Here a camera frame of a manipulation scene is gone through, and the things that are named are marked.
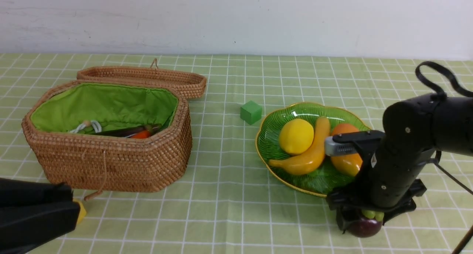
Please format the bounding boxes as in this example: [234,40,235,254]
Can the yellow toy banana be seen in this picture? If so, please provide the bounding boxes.
[268,116,330,176]

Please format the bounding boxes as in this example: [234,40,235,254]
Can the purple toy eggplant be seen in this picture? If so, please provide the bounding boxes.
[91,124,162,138]

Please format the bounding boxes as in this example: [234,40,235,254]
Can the green foam cube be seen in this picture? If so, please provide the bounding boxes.
[240,101,262,125]

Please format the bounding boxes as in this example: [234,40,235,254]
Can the yellow foam block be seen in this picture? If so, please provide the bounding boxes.
[73,199,87,226]

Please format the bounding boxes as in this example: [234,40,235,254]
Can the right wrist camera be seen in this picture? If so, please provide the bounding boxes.
[324,131,385,158]

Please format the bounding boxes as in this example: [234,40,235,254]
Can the woven rattan basket lid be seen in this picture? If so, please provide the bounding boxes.
[76,58,207,99]

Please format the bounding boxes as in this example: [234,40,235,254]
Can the woven rattan basket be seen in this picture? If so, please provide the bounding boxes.
[21,80,193,192]

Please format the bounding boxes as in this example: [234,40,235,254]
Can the yellow toy lemon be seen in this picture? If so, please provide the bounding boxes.
[279,119,314,156]

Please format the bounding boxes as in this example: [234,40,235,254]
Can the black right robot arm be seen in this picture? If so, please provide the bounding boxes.
[326,94,472,231]

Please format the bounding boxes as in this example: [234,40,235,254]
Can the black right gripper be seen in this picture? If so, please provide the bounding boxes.
[326,137,435,233]

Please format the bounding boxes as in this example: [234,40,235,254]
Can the black right camera cable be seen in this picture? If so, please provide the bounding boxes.
[415,61,473,254]

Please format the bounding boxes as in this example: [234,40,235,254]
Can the orange toy mango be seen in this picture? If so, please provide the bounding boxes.
[330,123,362,177]

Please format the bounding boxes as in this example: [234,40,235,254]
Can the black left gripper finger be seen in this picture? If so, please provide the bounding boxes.
[0,178,79,254]

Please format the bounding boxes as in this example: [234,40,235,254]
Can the purple toy mangosteen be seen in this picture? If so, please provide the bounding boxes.
[347,210,385,238]

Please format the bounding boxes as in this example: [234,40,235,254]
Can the green glass leaf plate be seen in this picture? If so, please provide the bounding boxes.
[255,101,371,198]

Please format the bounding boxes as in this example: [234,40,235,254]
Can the red toy chili pepper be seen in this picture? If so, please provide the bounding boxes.
[130,131,152,139]

